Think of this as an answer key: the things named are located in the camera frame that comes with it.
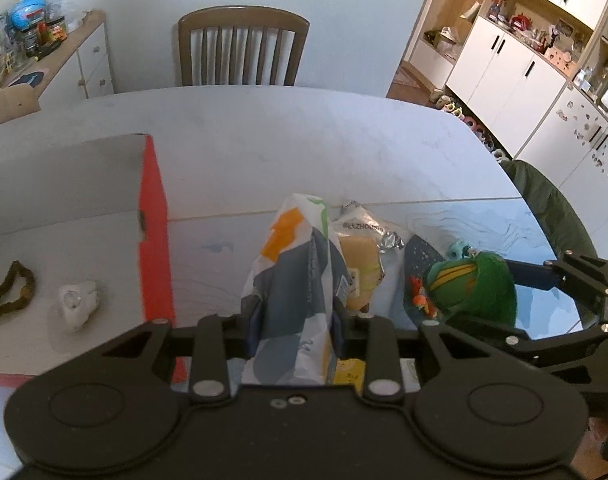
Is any clear wrapped bread packet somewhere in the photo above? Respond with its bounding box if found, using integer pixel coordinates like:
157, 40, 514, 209
331, 200, 407, 316

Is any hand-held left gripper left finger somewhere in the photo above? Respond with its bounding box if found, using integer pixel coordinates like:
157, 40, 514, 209
101, 299, 264, 406

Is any red cardboard box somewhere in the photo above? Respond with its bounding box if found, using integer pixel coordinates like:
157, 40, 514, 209
0, 132, 190, 396

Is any row of shoes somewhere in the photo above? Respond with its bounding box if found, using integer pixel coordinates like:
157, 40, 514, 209
431, 89, 510, 161

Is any small yellow box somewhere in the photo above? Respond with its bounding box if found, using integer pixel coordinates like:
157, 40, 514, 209
331, 358, 367, 387

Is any white wall cabinet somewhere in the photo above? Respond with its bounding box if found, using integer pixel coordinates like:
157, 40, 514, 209
401, 0, 608, 191

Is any white orange grey snack bag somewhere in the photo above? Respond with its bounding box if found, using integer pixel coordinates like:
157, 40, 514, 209
240, 192, 352, 386

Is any white sideboard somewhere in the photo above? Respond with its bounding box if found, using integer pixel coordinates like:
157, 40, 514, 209
0, 10, 116, 126

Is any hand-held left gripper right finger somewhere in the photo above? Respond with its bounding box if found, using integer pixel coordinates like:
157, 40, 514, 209
332, 300, 490, 406

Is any orange label jar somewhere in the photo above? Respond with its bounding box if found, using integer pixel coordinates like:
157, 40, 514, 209
46, 16, 69, 43

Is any orange fish keychain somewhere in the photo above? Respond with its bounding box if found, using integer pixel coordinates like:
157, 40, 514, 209
409, 275, 442, 318

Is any green padded chair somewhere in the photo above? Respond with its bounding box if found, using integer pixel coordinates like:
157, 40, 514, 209
501, 159, 600, 266

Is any brown wooden chair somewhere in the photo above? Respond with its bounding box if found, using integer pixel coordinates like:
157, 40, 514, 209
178, 5, 311, 88

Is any green plush pouch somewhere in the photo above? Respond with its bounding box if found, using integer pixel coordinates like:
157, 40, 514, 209
424, 252, 517, 328

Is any brown hair scrunchie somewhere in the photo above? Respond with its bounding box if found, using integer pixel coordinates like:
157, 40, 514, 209
0, 260, 36, 318

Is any clear plastic bag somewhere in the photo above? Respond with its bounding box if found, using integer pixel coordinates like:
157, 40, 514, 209
49, 0, 92, 31

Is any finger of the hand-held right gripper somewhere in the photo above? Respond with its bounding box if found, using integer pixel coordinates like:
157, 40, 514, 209
449, 312, 608, 386
504, 252, 608, 298

